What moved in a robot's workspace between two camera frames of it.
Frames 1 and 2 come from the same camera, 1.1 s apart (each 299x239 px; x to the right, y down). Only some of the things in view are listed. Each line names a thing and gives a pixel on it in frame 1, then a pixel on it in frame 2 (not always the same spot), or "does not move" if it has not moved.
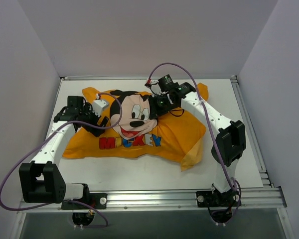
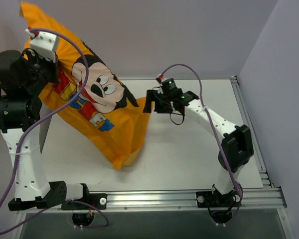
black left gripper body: [95, 123] to [51, 70]
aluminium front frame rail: [270, 197] does not move
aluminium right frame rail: [265, 181] does not move
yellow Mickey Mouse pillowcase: [176, 135] to [89, 100]
